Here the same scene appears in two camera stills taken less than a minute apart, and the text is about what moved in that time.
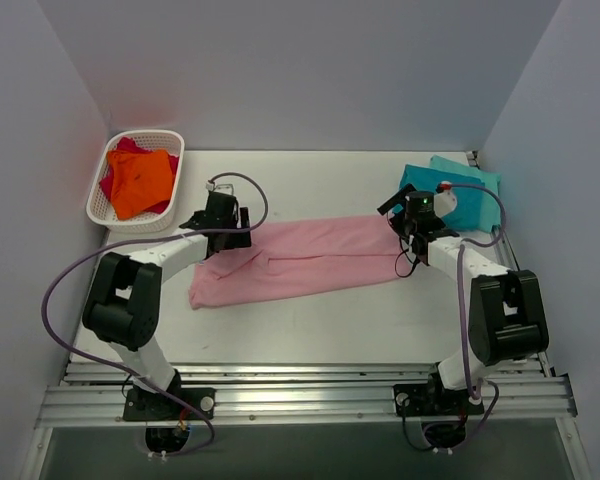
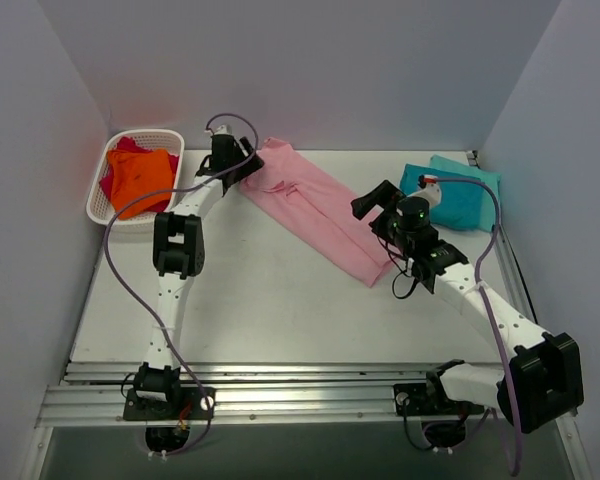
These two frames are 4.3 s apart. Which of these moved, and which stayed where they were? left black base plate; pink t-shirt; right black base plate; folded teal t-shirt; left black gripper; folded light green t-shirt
Moved: left black gripper; pink t-shirt
Stayed: folded light green t-shirt; right black base plate; folded teal t-shirt; left black base plate
